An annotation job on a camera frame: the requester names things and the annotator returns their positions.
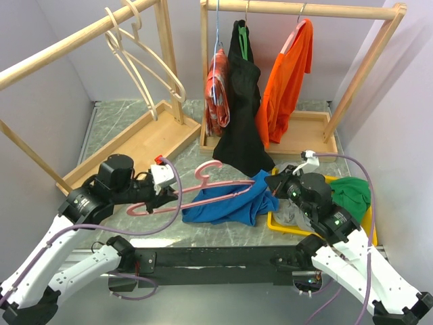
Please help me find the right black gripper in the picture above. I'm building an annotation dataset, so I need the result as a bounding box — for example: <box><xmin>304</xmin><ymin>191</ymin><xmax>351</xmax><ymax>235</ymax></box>
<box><xmin>264</xmin><ymin>164</ymin><xmax>314</xmax><ymax>217</ymax></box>

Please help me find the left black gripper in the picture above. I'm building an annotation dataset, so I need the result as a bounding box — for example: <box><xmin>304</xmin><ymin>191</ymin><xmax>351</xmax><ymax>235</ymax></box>
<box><xmin>112</xmin><ymin>176</ymin><xmax>179</xmax><ymax>213</ymax></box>

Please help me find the pink plastic hanger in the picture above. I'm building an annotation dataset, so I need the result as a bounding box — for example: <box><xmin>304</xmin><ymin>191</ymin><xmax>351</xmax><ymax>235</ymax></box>
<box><xmin>126</xmin><ymin>160</ymin><xmax>258</xmax><ymax>217</ymax></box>

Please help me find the blue tank top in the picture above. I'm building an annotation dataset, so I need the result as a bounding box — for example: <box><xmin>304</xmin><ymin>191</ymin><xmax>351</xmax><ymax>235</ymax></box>
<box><xmin>182</xmin><ymin>171</ymin><xmax>279</xmax><ymax>226</ymax></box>

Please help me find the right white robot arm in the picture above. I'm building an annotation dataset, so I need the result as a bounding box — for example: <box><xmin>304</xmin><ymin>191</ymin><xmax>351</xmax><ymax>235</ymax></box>
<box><xmin>265</xmin><ymin>165</ymin><xmax>432</xmax><ymax>324</ymax></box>

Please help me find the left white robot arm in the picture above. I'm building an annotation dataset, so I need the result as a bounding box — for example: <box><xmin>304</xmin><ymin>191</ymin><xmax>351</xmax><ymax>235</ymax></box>
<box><xmin>1</xmin><ymin>154</ymin><xmax>182</xmax><ymax>324</ymax></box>

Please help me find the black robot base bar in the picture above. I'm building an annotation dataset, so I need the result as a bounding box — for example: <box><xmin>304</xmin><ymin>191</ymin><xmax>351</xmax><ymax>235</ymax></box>
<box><xmin>114</xmin><ymin>245</ymin><xmax>322</xmax><ymax>292</ymax></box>

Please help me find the rear beige plastic hanger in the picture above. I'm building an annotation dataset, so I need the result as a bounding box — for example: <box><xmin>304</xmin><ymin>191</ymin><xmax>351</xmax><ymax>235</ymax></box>
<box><xmin>119</xmin><ymin>1</ymin><xmax>186</xmax><ymax>103</ymax></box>

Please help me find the beige plastic hanger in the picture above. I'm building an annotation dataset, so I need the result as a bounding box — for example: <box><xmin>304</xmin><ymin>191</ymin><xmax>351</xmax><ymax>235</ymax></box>
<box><xmin>119</xmin><ymin>1</ymin><xmax>186</xmax><ymax>103</ymax></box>
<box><xmin>104</xmin><ymin>7</ymin><xmax>158</xmax><ymax>121</ymax></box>

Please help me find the front beige plastic hanger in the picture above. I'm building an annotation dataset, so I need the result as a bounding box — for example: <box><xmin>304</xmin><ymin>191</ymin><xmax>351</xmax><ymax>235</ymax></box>
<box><xmin>104</xmin><ymin>7</ymin><xmax>158</xmax><ymax>121</ymax></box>

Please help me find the pink hanger with metal hook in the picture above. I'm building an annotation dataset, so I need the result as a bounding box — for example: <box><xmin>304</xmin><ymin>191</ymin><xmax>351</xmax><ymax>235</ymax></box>
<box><xmin>280</xmin><ymin>3</ymin><xmax>306</xmax><ymax>54</ymax></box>

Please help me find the green hanger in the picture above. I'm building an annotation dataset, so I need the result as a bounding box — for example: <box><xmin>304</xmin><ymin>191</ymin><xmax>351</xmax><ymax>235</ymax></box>
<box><xmin>238</xmin><ymin>23</ymin><xmax>254</xmax><ymax>63</ymax></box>

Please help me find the grey garment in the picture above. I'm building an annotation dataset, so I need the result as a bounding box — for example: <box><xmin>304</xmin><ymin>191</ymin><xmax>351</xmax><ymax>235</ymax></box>
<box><xmin>275</xmin><ymin>164</ymin><xmax>314</xmax><ymax>232</ymax></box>

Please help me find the green garment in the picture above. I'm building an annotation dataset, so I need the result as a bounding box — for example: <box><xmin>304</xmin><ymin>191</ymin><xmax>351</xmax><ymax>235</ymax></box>
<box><xmin>330</xmin><ymin>177</ymin><xmax>371</xmax><ymax>223</ymax></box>

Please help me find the yellow plastic tray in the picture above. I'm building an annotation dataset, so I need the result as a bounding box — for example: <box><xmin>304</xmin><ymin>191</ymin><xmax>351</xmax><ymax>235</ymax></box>
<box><xmin>267</xmin><ymin>170</ymin><xmax>374</xmax><ymax>244</ymax></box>

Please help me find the right wooden clothes rack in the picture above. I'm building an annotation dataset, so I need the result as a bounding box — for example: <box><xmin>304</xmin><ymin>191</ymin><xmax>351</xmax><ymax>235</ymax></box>
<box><xmin>200</xmin><ymin>1</ymin><xmax>407</xmax><ymax>159</ymax></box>

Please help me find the wooden clothes rack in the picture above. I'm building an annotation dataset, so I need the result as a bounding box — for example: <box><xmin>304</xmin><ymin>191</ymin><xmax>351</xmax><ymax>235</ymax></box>
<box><xmin>200</xmin><ymin>1</ymin><xmax>407</xmax><ymax>159</ymax></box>
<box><xmin>1</xmin><ymin>1</ymin><xmax>201</xmax><ymax>194</ymax></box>

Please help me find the left wooden clothes rack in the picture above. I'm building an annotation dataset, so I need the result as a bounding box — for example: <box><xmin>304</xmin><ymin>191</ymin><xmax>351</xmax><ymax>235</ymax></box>
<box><xmin>1</xmin><ymin>1</ymin><xmax>201</xmax><ymax>194</ymax></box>

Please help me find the black garment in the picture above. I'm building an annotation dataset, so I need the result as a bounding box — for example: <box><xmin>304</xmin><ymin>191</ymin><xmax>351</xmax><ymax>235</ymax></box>
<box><xmin>213</xmin><ymin>20</ymin><xmax>275</xmax><ymax>177</ymax></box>

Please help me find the orange t-shirt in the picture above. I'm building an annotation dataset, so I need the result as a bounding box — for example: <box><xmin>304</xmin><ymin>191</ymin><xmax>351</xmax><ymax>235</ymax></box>
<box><xmin>255</xmin><ymin>19</ymin><xmax>314</xmax><ymax>148</ymax></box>

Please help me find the red patterned garment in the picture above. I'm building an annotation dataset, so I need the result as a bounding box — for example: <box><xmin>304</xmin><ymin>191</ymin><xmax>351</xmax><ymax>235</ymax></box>
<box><xmin>204</xmin><ymin>49</ymin><xmax>230</xmax><ymax>136</ymax></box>

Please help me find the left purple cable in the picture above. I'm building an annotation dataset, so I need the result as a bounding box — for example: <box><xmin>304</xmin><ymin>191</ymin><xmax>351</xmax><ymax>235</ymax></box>
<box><xmin>0</xmin><ymin>156</ymin><xmax>184</xmax><ymax>305</ymax></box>

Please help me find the purple cable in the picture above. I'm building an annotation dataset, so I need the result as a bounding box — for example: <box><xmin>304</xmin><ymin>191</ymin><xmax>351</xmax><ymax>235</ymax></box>
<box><xmin>297</xmin><ymin>152</ymin><xmax>377</xmax><ymax>325</ymax></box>
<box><xmin>0</xmin><ymin>156</ymin><xmax>184</xmax><ymax>305</ymax></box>

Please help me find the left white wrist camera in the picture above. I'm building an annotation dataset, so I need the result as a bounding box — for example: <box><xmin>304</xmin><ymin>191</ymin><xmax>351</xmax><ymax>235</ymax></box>
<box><xmin>150</xmin><ymin>155</ymin><xmax>176</xmax><ymax>194</ymax></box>

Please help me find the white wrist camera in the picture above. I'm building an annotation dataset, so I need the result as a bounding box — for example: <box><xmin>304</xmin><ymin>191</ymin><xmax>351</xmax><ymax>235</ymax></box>
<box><xmin>150</xmin><ymin>155</ymin><xmax>176</xmax><ymax>194</ymax></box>
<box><xmin>292</xmin><ymin>150</ymin><xmax>320</xmax><ymax>175</ymax></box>

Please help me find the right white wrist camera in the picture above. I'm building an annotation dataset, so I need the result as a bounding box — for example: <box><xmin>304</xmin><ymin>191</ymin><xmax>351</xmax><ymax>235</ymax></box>
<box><xmin>292</xmin><ymin>150</ymin><xmax>320</xmax><ymax>175</ymax></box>

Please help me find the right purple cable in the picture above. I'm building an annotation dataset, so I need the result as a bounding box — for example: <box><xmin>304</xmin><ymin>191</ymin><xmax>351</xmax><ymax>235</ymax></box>
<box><xmin>297</xmin><ymin>152</ymin><xmax>377</xmax><ymax>325</ymax></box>

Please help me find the blue wire hanger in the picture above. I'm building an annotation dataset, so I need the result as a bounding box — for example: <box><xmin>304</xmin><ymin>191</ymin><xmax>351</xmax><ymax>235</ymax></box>
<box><xmin>210</xmin><ymin>0</ymin><xmax>223</xmax><ymax>106</ymax></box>

